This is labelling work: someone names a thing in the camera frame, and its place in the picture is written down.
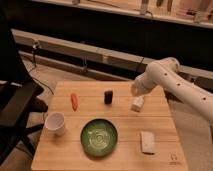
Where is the black eraser block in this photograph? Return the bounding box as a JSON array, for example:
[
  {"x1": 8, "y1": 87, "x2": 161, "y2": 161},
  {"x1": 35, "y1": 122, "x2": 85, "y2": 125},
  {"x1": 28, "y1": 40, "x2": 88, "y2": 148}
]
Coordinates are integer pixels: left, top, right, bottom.
[{"x1": 104, "y1": 90, "x2": 113, "y2": 104}]

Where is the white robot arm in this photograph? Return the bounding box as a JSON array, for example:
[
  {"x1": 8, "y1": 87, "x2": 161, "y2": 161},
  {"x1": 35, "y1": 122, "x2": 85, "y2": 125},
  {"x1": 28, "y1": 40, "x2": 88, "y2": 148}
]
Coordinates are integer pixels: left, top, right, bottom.
[{"x1": 131, "y1": 57, "x2": 213, "y2": 125}]

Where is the white small bottle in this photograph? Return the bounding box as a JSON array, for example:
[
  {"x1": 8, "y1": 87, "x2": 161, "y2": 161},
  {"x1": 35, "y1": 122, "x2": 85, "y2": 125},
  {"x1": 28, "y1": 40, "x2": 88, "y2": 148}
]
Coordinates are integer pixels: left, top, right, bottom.
[{"x1": 131, "y1": 96, "x2": 144, "y2": 112}]

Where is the white sponge block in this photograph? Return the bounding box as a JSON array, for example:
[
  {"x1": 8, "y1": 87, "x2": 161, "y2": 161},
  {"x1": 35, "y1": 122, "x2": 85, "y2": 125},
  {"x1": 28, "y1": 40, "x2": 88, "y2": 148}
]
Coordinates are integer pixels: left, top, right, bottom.
[{"x1": 141, "y1": 131, "x2": 155, "y2": 154}]

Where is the green plate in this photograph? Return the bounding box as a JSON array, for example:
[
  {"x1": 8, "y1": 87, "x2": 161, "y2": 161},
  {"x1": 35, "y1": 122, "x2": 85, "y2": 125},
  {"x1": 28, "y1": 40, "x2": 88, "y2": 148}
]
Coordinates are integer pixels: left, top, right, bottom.
[{"x1": 80, "y1": 118, "x2": 118, "y2": 157}]

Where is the orange carrot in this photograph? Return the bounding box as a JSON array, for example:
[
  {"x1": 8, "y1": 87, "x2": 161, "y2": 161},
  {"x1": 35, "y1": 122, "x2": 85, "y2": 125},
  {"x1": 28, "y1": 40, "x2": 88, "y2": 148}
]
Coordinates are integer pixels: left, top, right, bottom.
[{"x1": 71, "y1": 93, "x2": 78, "y2": 111}]

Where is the white cup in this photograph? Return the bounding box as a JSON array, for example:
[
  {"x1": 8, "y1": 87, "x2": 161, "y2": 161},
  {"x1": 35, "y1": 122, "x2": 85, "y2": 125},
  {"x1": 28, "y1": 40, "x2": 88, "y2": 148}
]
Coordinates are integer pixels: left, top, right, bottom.
[{"x1": 45, "y1": 112, "x2": 66, "y2": 136}]

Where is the black office chair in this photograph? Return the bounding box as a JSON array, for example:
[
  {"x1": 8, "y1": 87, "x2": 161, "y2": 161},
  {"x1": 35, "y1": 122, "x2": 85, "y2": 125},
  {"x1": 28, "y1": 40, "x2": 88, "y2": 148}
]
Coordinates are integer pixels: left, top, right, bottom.
[{"x1": 0, "y1": 6, "x2": 48, "y2": 166}]

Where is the black floor cable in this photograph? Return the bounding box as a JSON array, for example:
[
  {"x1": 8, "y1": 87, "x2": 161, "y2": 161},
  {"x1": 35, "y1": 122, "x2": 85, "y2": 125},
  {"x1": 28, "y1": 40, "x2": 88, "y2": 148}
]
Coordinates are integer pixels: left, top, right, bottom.
[{"x1": 20, "y1": 54, "x2": 55, "y2": 96}]

